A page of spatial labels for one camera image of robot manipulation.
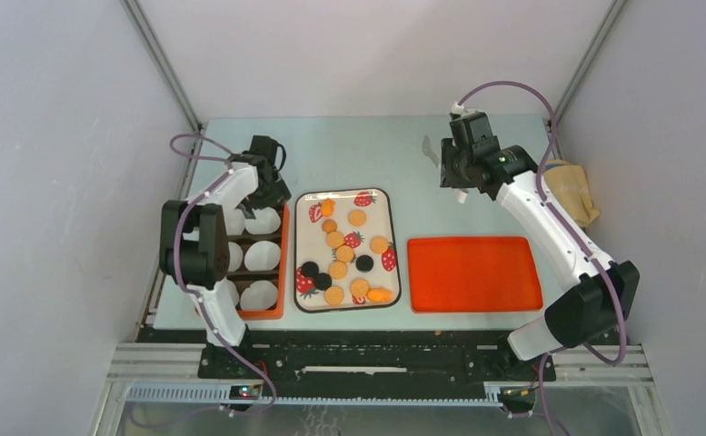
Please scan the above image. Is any orange cookie box with dividers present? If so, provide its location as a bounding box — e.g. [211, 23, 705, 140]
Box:
[217, 205, 290, 321]

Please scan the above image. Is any black sandwich cookie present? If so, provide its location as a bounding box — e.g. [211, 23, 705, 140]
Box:
[300, 261, 320, 279]
[313, 272, 333, 291]
[355, 255, 374, 273]

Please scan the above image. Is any strawberry print serving tray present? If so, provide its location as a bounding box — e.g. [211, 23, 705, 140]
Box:
[293, 188, 402, 313]

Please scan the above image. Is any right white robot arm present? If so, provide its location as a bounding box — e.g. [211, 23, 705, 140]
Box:
[433, 104, 640, 380]

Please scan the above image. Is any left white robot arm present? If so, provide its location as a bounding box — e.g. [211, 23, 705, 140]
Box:
[159, 135, 291, 379]

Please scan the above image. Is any white paper cupcake liner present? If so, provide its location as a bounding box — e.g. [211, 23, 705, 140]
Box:
[240, 281, 278, 312]
[224, 280, 240, 307]
[224, 209, 245, 236]
[244, 208, 282, 235]
[244, 241, 282, 272]
[228, 242, 244, 273]

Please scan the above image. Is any orange box lid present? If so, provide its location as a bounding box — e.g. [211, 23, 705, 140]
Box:
[407, 236, 543, 313]

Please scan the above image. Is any swirl tan cookie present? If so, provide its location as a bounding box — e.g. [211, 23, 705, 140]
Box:
[321, 219, 337, 233]

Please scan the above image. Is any round tan biscuit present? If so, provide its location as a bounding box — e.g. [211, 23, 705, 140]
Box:
[323, 286, 344, 306]
[325, 231, 345, 249]
[370, 236, 390, 254]
[328, 261, 348, 280]
[334, 245, 355, 263]
[347, 209, 367, 227]
[350, 278, 370, 299]

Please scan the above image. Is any beige cloth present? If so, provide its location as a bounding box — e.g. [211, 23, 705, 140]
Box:
[542, 159, 600, 229]

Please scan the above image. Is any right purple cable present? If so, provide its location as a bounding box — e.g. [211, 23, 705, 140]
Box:
[457, 81, 628, 436]

